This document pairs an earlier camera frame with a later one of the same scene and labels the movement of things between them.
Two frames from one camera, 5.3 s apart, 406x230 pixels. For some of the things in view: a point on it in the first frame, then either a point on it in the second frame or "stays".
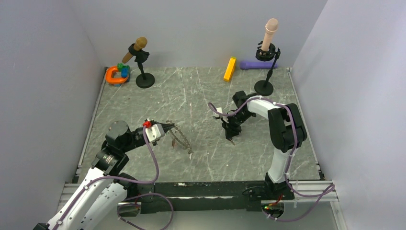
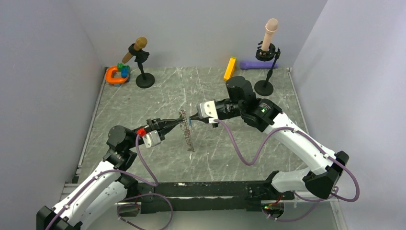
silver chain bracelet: [186, 143] → [184, 126]
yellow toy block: [229, 72] stays
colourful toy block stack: [125, 70] stays
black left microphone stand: [143, 80] stays
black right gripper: [231, 130] → [196, 117]
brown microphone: [140, 43] stays
